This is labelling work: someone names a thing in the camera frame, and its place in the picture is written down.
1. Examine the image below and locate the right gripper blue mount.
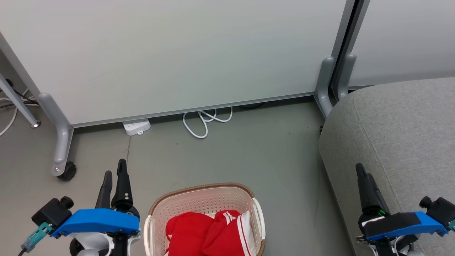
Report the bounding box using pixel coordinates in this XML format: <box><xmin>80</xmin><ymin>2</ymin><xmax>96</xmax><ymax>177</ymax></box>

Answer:
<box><xmin>355</xmin><ymin>163</ymin><xmax>449</xmax><ymax>256</ymax></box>

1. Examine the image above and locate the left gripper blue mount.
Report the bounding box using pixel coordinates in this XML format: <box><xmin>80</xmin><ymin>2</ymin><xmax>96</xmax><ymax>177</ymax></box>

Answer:
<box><xmin>50</xmin><ymin>159</ymin><xmax>141</xmax><ymax>256</ymax></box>

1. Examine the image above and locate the grey fabric sofa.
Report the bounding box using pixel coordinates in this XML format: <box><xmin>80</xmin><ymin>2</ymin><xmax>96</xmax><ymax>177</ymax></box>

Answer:
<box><xmin>318</xmin><ymin>77</ymin><xmax>455</xmax><ymax>256</ymax></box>

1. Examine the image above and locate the black caster wheel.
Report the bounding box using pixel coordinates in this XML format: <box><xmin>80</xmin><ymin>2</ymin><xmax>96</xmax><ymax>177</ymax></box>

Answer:
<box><xmin>57</xmin><ymin>161</ymin><xmax>77</xmax><ymax>181</ymax></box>

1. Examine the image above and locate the white power strip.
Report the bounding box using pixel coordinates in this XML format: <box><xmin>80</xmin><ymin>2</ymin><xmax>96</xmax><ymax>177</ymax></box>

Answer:
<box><xmin>122</xmin><ymin>118</ymin><xmax>151</xmax><ymax>137</ymax></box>

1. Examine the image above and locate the cream plastic laundry basket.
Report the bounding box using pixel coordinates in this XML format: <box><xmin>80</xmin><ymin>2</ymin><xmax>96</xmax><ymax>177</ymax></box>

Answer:
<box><xmin>143</xmin><ymin>183</ymin><xmax>266</xmax><ymax>256</ymax></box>

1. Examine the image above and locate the grey metal table leg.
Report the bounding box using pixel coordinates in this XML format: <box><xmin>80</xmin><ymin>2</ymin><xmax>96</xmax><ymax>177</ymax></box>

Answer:
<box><xmin>0</xmin><ymin>73</ymin><xmax>41</xmax><ymax>128</ymax></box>

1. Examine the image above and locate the wide white partition panel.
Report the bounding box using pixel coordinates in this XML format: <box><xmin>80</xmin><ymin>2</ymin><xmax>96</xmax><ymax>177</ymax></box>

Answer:
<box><xmin>0</xmin><ymin>0</ymin><xmax>357</xmax><ymax>177</ymax></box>

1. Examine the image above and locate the narrow white partition panel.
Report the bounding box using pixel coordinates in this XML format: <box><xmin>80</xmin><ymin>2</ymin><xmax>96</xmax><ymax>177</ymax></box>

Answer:
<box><xmin>336</xmin><ymin>0</ymin><xmax>455</xmax><ymax>101</ymax></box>

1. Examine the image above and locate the looped white power cable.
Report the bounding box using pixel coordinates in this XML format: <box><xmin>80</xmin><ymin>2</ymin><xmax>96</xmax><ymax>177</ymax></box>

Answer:
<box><xmin>182</xmin><ymin>106</ymin><xmax>234</xmax><ymax>139</ymax></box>

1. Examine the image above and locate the thin white floor cable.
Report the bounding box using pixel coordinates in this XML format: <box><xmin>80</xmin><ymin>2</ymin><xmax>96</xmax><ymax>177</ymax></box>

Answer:
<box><xmin>0</xmin><ymin>89</ymin><xmax>30</xmax><ymax>138</ymax></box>

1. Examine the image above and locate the black floor cable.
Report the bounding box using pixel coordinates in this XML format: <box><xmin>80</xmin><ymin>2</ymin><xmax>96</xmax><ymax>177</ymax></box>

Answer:
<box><xmin>0</xmin><ymin>79</ymin><xmax>39</xmax><ymax>108</ymax></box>

